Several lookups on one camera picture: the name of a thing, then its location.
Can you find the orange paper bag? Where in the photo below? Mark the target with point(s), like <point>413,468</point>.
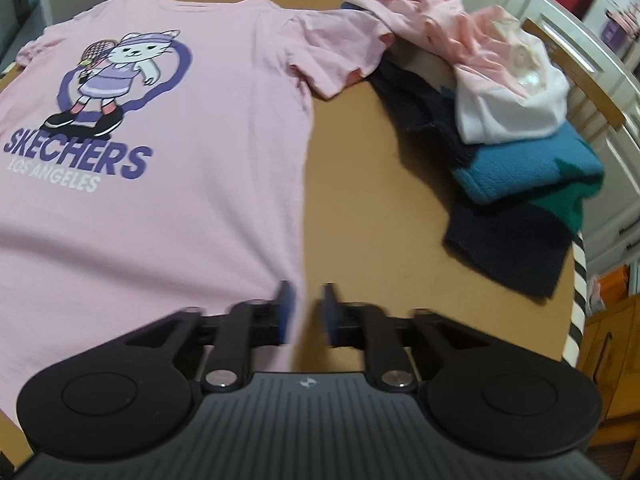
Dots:
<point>615,285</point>

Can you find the white garment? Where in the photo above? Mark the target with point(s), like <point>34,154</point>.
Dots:
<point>510,110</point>

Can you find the pink printed t-shirt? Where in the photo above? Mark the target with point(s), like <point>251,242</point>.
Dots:
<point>200,160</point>

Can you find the pile of crumpled clothes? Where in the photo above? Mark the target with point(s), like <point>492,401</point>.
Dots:
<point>425,15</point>

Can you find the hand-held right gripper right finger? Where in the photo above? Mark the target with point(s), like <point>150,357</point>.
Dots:
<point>330,315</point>

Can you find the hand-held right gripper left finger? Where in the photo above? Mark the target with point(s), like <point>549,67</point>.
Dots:
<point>285,310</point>

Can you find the wooden sideboard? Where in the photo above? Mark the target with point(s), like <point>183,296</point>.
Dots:
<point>610,350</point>

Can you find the purple water bottle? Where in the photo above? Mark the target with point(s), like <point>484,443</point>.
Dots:
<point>617,30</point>

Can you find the wooden spindle chair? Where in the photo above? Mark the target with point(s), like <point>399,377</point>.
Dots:
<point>575,77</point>

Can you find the white cabinet unit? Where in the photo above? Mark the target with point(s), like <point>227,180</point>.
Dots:
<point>615,170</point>

